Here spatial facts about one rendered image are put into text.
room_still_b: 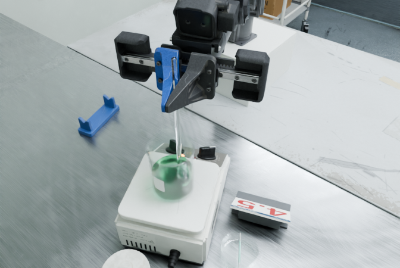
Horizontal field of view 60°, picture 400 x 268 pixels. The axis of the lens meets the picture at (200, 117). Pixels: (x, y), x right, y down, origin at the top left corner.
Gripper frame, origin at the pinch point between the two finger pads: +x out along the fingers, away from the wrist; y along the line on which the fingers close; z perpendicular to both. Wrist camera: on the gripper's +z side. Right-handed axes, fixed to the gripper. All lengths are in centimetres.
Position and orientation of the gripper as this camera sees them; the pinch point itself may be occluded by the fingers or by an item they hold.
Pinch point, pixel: (175, 90)
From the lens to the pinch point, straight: 38.6
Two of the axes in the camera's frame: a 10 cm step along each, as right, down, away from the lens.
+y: 9.6, 1.9, -2.1
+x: -2.8, 6.3, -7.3
